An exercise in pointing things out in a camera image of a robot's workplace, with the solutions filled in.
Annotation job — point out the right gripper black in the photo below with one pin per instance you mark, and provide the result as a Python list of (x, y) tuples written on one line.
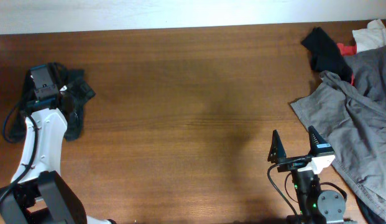
[(277, 154)]

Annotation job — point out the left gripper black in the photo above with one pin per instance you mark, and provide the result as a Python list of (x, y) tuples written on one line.
[(82, 95)]

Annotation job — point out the black Nike t-shirt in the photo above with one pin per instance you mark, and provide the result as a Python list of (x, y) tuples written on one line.
[(74, 124)]

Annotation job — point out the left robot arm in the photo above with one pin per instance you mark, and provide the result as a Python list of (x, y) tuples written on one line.
[(37, 193)]

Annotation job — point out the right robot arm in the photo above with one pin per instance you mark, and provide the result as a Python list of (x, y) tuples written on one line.
[(319, 202)]

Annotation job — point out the grey garment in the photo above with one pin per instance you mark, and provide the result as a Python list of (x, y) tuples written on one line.
[(352, 118)]

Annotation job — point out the black garment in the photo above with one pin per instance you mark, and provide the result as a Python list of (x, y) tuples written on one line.
[(325, 54)]

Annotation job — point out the red garment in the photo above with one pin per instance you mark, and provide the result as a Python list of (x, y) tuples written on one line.
[(346, 49)]

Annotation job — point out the white garment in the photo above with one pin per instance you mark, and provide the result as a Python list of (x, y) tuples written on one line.
[(372, 37)]

